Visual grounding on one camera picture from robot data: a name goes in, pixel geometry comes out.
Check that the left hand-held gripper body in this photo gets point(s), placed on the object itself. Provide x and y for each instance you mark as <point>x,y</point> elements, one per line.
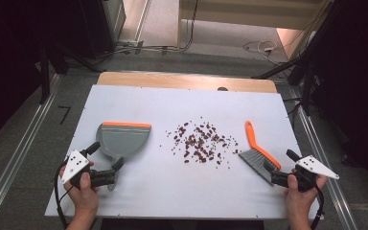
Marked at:
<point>75,164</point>

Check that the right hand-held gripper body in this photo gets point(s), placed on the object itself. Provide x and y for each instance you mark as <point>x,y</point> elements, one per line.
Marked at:
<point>313,166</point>

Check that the grey dustpan with orange edge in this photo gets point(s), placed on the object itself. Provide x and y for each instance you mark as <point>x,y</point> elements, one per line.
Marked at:
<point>123,143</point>

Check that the orange brush with grey bristles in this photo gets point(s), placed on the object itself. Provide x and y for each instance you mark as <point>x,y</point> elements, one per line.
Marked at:
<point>252,139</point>

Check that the person's left hand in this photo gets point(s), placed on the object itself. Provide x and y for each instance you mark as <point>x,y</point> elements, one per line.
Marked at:
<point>84,198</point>

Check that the person's right hand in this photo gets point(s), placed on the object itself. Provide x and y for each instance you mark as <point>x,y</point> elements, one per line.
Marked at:
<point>300,201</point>

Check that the white table cover board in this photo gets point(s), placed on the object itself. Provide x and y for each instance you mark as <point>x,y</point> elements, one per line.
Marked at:
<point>172,195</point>

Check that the scattered red beans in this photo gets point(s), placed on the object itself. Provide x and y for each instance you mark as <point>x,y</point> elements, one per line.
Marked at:
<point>201,142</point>

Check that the black metal stand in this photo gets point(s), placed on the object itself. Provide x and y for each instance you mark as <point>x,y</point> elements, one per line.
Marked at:
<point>44,80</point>

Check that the black tripod stand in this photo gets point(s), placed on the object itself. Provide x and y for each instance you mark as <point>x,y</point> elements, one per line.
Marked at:
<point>287,65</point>

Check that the wooden table edge strip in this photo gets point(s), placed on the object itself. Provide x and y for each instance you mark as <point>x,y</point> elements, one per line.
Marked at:
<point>172,80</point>

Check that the grey cabinet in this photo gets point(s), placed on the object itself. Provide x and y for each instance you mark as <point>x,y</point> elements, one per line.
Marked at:
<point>115,19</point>

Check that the beige wooden shelf unit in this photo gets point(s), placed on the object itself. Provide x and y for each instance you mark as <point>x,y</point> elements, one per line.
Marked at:
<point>236,14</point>

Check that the aluminium floor rail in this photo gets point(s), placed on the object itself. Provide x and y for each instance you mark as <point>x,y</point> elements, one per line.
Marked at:
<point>19,153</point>
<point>329,195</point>

